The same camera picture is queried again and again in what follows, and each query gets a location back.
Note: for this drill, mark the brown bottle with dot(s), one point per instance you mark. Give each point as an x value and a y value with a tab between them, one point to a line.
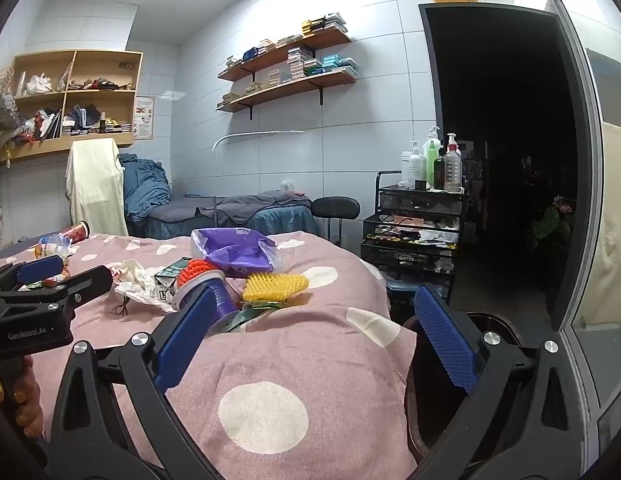
439	172

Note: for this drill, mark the blue storage box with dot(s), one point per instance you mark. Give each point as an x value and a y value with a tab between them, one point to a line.
405	290

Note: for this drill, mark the dark brown trash bin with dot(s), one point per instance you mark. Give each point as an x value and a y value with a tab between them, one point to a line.
425	400

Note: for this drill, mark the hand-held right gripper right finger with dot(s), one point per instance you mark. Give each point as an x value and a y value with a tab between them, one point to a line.
445	340

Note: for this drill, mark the purple tissue pack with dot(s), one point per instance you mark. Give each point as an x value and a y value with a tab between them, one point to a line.
240	255

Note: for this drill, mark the wooden wall shelves with boxes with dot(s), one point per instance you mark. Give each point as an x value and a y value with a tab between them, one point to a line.
298	62

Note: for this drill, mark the orange foam fruit net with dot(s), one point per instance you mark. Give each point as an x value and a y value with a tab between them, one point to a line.
193	272

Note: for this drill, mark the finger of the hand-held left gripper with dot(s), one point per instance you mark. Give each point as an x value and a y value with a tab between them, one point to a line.
40	269
85	285

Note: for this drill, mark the red green snack wrapper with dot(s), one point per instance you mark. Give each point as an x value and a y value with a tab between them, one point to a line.
63	274

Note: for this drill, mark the orange-label bottle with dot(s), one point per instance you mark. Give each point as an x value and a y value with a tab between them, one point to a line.
48	251

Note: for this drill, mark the potted plant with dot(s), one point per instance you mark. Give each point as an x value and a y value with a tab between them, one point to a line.
553	225

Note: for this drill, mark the clear plastic bottle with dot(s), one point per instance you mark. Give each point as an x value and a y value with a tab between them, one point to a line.
58	241

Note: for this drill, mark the white wall socket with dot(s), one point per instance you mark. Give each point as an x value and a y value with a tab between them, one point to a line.
287	186

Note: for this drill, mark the red paper cup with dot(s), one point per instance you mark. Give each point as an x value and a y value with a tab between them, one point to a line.
78	232

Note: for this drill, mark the cream towel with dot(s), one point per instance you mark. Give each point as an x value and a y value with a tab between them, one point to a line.
95	185

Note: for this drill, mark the white crumpled paper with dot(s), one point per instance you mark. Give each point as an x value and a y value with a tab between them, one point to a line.
135	272

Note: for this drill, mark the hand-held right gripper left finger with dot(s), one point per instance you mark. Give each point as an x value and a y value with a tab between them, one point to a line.
185	340

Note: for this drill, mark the glass sliding door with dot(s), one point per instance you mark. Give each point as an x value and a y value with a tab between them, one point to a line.
585	210

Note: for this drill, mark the blue cloth pile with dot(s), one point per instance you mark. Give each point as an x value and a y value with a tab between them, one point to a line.
145	185

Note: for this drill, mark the row of small boxes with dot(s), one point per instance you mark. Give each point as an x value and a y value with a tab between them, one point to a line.
323	22

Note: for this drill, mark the white pump bottle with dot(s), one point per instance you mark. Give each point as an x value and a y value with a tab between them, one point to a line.
414	165

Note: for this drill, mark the black mesh drawer cart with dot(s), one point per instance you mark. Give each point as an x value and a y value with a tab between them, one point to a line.
410	255

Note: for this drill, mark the black round stool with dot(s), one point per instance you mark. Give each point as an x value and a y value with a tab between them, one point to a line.
335	206

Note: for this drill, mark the wooden wall shelf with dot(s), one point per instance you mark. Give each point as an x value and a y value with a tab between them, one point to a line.
290	87
290	46

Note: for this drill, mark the pink polka-dot blanket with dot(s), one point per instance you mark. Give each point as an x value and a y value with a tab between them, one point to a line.
290	355

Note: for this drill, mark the grey blanket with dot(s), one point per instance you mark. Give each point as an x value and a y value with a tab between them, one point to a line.
240	207

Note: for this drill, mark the yellow bristle brush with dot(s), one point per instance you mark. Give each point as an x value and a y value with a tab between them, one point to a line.
270	287

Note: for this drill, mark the person's left hand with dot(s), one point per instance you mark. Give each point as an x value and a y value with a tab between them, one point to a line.
31	395

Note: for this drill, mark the wall poster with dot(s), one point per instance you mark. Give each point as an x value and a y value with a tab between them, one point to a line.
144	117

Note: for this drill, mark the green pump bottle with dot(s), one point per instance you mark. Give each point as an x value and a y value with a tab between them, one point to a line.
432	160

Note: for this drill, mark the dark door frame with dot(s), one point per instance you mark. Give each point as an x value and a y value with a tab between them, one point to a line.
424	110

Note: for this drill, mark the green white carton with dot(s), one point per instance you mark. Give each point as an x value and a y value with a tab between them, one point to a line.
165	280

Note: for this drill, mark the blue-covered massage bed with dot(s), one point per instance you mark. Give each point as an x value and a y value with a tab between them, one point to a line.
280	220

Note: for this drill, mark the wooden wall cabinet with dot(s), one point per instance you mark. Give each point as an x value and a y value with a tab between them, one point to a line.
115	97

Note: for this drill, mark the blue paper cup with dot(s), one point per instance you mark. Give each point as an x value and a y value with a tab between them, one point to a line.
220	297

